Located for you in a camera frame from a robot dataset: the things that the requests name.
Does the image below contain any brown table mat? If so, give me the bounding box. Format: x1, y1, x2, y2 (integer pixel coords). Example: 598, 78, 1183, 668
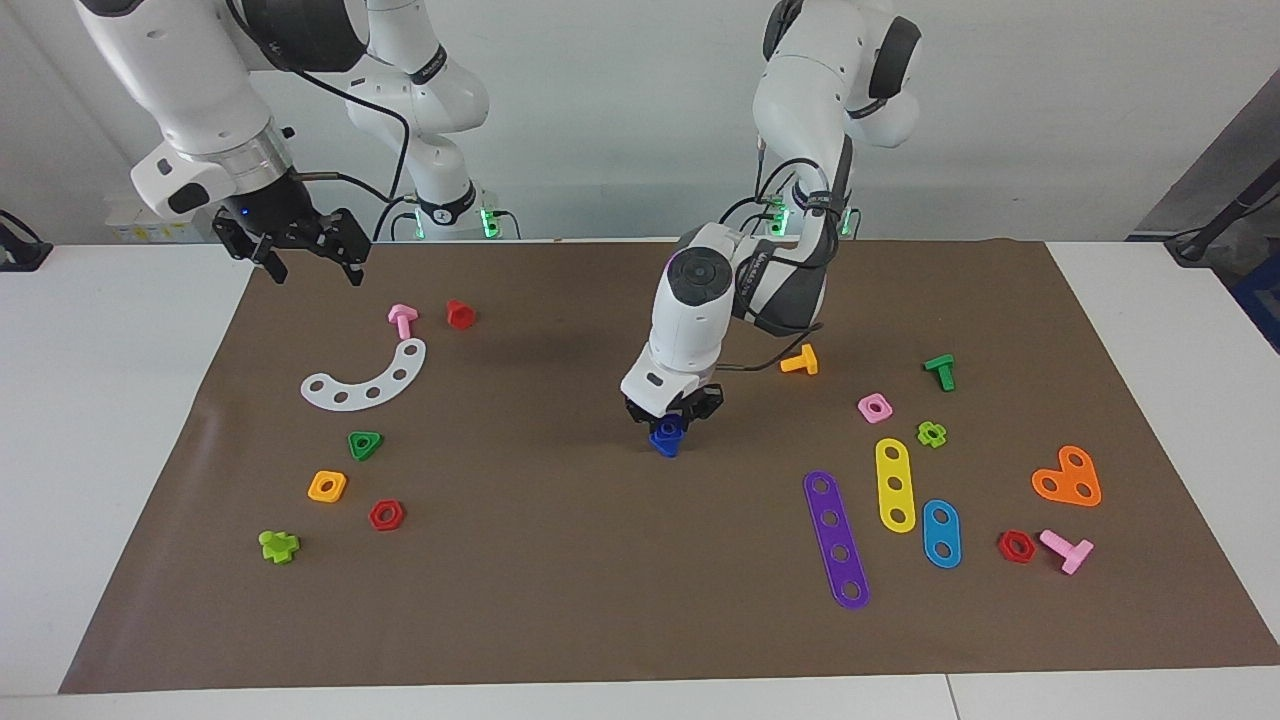
58, 238, 1280, 695

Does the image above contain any purple four-hole strip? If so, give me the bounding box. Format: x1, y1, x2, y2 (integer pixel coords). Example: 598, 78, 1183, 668
803, 470, 871, 611

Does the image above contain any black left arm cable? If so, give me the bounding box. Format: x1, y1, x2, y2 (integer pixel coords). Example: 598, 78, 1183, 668
714, 138, 853, 375

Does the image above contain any black stand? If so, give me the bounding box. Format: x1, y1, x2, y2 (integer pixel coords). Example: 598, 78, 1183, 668
1165, 160, 1280, 266

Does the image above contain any yellow three-hole strip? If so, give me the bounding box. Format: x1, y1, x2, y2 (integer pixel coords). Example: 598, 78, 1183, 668
874, 437, 918, 535

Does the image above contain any white curved strip with holes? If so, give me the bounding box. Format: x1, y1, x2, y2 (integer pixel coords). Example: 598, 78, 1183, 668
300, 338, 428, 412

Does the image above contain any blue two-hole strip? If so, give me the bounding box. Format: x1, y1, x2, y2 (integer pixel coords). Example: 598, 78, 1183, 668
921, 498, 963, 570

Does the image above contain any black clamp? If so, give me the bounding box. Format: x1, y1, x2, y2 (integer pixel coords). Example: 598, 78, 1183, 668
0, 210, 53, 273

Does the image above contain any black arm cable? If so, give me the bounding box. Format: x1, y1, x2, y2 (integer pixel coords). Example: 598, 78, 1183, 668
714, 138, 853, 375
225, 0, 413, 243

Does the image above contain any orange heart-shaped plate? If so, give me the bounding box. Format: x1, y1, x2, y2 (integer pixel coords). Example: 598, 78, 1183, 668
1031, 445, 1103, 508

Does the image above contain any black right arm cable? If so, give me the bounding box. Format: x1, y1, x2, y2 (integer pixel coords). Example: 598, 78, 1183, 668
225, 0, 413, 243

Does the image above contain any white power strip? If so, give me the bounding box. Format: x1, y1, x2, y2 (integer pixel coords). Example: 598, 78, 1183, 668
105, 200, 216, 244

